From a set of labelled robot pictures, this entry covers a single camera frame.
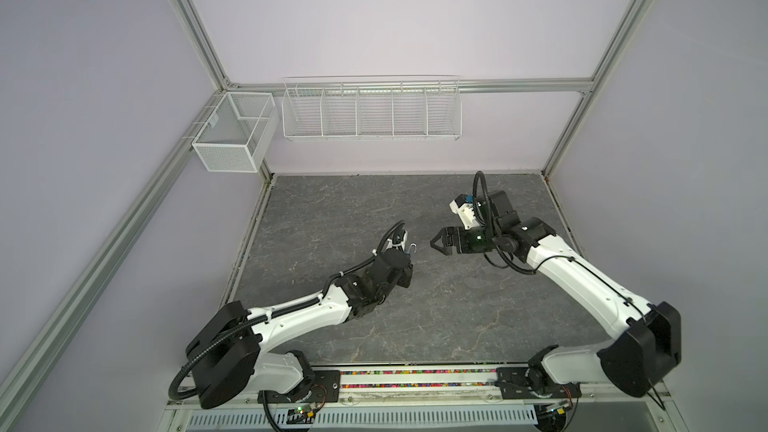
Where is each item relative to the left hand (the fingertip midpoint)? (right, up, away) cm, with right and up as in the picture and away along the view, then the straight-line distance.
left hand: (406, 260), depth 81 cm
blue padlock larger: (+2, +3, +2) cm, 4 cm away
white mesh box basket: (-56, +39, +19) cm, 71 cm away
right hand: (+10, +4, -2) cm, 11 cm away
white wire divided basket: (-11, +47, +18) cm, 52 cm away
